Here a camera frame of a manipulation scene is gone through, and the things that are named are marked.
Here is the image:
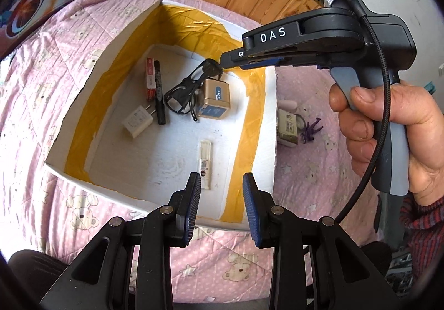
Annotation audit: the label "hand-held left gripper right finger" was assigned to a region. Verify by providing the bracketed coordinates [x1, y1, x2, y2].
[242, 172, 405, 310]

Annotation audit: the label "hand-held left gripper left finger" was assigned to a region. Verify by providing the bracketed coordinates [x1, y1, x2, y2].
[40, 172, 202, 310]

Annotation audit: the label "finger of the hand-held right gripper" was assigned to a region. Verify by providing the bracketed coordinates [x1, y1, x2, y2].
[243, 55, 323, 71]
[219, 47, 316, 69]

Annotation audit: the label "black glasses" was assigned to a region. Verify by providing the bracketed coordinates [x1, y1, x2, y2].
[164, 58, 224, 122]

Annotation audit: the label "gold metal box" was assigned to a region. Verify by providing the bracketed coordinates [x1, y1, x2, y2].
[197, 79, 230, 120]

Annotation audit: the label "white correction pen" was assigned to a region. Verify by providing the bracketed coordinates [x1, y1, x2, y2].
[198, 139, 213, 190]

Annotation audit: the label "white cardboard box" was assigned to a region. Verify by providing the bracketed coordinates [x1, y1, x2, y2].
[44, 0, 278, 231]

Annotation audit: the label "black marker pen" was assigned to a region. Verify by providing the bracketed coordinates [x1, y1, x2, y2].
[153, 60, 167, 125]

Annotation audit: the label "white staples box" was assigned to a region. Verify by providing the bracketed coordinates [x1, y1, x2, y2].
[145, 57, 157, 102]

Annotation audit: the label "white charger plug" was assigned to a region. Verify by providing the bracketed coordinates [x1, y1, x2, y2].
[121, 104, 155, 139]

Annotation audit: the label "person's right forearm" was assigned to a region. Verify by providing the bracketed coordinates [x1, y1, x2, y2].
[399, 192, 444, 262]

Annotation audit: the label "person's right hand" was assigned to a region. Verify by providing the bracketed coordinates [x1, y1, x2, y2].
[328, 80, 444, 206]

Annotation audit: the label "small pink device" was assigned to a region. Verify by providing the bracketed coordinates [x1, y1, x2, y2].
[277, 99, 297, 113]

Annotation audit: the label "beige tissue pack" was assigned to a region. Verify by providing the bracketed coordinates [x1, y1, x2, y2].
[277, 110, 301, 147]

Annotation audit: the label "purple toy figure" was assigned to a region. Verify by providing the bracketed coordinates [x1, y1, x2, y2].
[300, 117, 325, 145]

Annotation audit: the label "pink bear print blanket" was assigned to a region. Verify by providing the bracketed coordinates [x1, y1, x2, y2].
[0, 0, 392, 304]

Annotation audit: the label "shield print picture box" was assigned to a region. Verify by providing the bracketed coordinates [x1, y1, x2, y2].
[0, 0, 91, 57]

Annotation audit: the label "black braided cable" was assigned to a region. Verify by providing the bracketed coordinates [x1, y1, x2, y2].
[335, 0, 391, 224]

